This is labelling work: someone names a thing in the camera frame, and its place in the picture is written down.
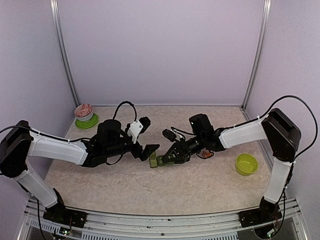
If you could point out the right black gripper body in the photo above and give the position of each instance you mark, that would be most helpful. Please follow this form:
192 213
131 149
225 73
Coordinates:
186 150

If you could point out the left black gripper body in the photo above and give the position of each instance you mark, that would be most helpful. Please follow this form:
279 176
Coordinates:
137 152

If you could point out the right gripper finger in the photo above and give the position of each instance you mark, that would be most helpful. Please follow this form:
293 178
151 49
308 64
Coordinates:
174 152
172 161

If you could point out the green weekly pill organizer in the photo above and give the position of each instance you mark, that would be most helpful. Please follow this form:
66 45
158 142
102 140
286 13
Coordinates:
155 161

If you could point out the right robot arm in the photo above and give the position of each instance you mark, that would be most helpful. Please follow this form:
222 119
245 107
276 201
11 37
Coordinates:
223 168

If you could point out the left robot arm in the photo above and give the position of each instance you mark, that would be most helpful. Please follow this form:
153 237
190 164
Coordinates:
110 140

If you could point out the orange pill bottle grey cap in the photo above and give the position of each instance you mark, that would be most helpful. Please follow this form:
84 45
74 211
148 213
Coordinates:
206 154

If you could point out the lime green plate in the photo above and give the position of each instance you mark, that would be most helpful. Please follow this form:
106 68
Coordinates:
87 124

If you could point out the red patterned white bowl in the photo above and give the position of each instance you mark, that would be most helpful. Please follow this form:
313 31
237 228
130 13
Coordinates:
84 112

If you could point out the lime green bowl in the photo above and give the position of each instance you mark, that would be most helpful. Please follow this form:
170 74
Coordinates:
246 164

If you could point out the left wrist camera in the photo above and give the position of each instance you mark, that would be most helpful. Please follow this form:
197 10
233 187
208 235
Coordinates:
137 127

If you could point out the front aluminium rail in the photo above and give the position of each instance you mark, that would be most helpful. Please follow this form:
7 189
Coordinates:
224 225

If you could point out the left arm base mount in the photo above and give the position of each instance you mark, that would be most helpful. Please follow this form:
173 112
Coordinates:
59 213

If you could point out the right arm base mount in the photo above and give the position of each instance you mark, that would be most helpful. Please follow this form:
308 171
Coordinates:
266 212

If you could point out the right aluminium frame post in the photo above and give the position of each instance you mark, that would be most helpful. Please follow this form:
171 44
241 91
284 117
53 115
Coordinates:
258 53

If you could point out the aluminium frame post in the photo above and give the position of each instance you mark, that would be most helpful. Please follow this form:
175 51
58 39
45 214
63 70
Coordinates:
258 53
63 51

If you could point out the left aluminium frame post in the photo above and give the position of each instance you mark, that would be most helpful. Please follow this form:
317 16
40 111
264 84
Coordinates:
63 51

